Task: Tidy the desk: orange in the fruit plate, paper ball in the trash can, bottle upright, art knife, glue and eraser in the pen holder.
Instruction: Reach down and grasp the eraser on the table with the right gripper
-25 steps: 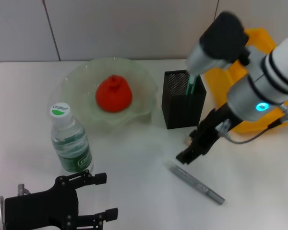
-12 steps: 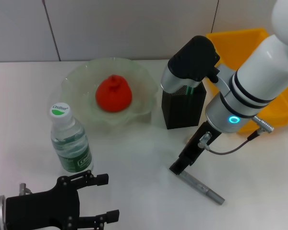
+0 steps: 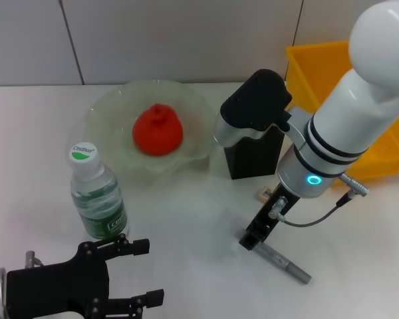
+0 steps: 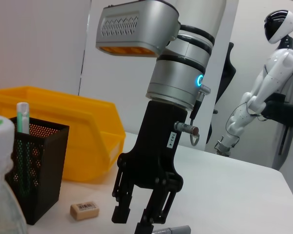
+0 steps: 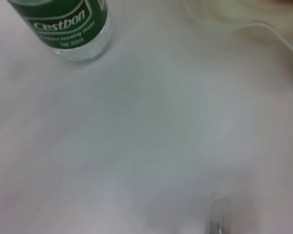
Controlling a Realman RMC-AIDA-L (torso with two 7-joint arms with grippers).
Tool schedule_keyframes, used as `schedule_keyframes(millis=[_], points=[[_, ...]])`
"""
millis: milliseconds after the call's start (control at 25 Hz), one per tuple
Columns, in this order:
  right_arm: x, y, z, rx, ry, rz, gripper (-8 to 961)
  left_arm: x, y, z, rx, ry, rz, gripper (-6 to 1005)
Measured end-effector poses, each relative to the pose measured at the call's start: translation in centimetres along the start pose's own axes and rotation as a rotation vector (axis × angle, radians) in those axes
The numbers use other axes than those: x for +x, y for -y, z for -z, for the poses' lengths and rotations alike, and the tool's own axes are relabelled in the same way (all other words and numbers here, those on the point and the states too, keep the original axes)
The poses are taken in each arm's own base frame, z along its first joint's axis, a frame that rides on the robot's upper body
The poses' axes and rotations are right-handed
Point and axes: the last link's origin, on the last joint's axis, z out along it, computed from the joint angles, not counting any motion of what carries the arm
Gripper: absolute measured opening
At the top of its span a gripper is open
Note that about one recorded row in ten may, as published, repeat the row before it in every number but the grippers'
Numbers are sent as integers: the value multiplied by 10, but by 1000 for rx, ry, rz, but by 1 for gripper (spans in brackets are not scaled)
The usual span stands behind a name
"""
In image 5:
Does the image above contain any clear water bottle green label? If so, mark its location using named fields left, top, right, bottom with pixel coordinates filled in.
left=7, top=0, right=112, bottom=63

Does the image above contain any grey marker pen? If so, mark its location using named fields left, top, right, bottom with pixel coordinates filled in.
left=204, top=190, right=231, bottom=234

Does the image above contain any pale green glass fruit bowl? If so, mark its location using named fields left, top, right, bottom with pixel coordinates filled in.
left=183, top=0, right=293, bottom=57

